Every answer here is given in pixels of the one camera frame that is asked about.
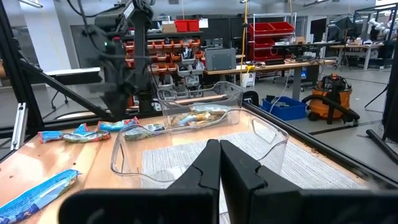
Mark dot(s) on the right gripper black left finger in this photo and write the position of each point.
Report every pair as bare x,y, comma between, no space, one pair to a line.
186,199

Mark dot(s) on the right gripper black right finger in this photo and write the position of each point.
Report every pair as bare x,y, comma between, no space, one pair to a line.
248,193

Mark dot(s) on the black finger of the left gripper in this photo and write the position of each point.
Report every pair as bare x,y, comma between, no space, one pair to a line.
111,102
125,102

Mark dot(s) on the blue granola bar red end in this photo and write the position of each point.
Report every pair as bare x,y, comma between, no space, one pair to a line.
118,125

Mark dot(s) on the orange green granola bar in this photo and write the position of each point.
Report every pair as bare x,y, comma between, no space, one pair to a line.
211,109

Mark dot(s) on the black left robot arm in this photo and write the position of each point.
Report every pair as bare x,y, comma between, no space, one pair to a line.
140,62

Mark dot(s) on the white top bench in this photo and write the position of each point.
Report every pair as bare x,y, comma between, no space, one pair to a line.
73,73

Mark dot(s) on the clear plastic bin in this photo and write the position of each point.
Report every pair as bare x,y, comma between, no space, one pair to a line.
130,161
174,105

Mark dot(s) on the parts shelf orange drawers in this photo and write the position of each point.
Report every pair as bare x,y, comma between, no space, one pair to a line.
168,53

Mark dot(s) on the grey woven table mat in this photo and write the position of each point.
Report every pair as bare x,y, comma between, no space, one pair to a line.
311,171

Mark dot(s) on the cardboard box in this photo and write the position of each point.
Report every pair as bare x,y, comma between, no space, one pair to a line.
169,27

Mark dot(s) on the red bin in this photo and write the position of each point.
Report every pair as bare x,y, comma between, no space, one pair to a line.
186,25

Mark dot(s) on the blue storage bin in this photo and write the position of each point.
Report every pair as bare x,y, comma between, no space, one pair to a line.
283,109

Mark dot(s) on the grey metal box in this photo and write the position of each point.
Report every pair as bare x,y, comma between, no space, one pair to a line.
220,59

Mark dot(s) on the white bucket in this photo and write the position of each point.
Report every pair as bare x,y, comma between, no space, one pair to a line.
248,80

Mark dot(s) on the orange shop vacuum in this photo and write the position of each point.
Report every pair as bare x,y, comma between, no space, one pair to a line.
331,96

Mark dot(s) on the wooden workbench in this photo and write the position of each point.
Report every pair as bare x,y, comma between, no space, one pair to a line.
270,66

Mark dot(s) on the light wooden table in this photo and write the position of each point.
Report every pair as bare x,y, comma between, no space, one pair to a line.
357,46

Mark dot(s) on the silver aluminium bracket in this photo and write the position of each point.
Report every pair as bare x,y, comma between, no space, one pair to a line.
19,126

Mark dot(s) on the black aluminium table frame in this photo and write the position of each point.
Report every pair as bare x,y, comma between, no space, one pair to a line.
18,77

